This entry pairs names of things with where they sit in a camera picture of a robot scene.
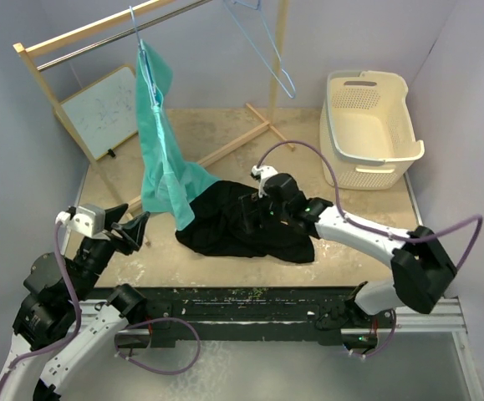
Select small whiteboard wooden frame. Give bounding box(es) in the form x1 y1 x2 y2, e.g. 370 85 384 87
61 64 138 160

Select blue wire hanger of black shirt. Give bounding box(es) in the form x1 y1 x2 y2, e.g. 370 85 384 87
222 1 297 99

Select black t shirt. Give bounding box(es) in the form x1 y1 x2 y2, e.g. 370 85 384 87
175 180 315 264

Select blue wire hanger of teal shirt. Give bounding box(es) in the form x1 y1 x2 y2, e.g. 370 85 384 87
129 6 160 107

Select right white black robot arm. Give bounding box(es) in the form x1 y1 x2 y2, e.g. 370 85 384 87
241 165 457 327

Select aluminium frame rail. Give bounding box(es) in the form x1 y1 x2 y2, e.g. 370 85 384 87
23 170 484 401

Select wooden clothes rack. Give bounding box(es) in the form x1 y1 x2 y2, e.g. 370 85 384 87
13 0 297 247

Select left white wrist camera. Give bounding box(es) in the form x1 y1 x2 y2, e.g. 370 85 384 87
55 204 108 240

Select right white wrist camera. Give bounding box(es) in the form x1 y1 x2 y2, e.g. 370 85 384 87
251 165 278 198

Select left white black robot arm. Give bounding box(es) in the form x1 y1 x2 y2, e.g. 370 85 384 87
0 204 150 400

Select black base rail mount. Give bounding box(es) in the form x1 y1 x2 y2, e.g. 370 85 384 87
94 286 395 350

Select teal t shirt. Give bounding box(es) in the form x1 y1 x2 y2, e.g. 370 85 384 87
135 41 219 231

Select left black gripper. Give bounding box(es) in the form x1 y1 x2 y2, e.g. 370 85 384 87
71 201 150 299

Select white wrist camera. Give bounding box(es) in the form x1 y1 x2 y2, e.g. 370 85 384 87
55 204 108 240
251 165 278 198

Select cream plastic laundry basket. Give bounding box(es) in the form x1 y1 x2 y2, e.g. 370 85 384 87
319 70 425 190

